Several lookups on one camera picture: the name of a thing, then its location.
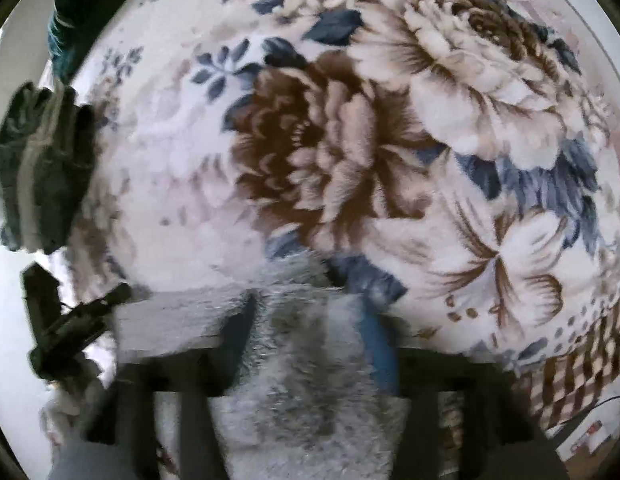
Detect stack of folded clothes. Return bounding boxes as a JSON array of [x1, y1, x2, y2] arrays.
[[0, 81, 95, 255]]

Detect grey fluffy fleece pants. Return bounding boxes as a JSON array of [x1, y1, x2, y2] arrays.
[[115, 254, 406, 479]]

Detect dark teal velvet robe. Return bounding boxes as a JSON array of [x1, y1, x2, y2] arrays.
[[48, 0, 126, 84]]

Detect floral bed blanket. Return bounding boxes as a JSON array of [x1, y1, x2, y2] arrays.
[[39, 0, 620, 476]]

